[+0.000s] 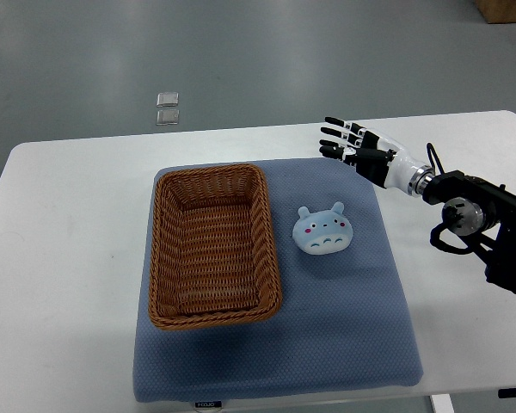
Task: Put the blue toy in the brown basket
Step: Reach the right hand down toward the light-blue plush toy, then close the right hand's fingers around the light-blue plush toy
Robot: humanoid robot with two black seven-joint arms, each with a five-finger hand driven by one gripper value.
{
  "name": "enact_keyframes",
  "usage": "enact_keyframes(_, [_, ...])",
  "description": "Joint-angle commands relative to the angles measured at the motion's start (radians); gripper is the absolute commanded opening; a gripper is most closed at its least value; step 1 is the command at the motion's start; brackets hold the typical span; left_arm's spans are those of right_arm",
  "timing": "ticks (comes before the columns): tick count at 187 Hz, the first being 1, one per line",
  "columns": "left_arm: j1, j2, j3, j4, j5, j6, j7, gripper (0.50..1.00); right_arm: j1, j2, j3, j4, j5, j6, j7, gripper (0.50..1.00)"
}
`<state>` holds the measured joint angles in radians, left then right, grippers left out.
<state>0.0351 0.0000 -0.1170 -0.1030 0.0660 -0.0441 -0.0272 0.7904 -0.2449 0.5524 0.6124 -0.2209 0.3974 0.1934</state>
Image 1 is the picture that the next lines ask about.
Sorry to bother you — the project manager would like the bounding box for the black table clamp right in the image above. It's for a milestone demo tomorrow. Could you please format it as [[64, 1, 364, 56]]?
[[498, 387, 516, 399]]

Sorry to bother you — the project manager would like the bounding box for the blue quilted cushion mat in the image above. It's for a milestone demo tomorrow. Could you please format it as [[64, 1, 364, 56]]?
[[133, 158, 423, 403]]

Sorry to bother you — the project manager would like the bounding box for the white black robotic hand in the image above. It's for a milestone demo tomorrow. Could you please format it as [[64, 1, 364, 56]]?
[[319, 116, 430, 196]]

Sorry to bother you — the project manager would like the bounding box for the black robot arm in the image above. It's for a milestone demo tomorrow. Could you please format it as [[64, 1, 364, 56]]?
[[319, 117, 516, 294]]

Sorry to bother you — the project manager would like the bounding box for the blue plush toy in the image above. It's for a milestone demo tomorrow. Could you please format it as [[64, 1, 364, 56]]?
[[292, 201, 353, 256]]

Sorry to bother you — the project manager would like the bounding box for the white table leg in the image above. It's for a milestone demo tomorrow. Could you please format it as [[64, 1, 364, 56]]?
[[430, 393, 455, 413]]

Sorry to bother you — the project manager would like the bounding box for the metal floor plate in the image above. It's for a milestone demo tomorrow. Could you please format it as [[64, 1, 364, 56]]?
[[157, 92, 179, 108], [156, 109, 180, 126]]

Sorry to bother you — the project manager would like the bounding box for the lower metal floor plate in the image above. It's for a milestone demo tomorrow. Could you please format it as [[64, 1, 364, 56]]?
[[156, 109, 180, 126]]

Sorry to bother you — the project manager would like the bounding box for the brown wicker basket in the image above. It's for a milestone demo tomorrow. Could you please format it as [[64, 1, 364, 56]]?
[[148, 163, 282, 330]]

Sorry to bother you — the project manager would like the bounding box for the brown cardboard box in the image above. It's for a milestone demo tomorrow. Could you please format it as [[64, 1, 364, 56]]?
[[474, 0, 516, 24]]

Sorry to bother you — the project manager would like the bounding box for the upper metal floor plate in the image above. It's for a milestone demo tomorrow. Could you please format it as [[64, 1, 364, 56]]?
[[157, 92, 179, 108]]

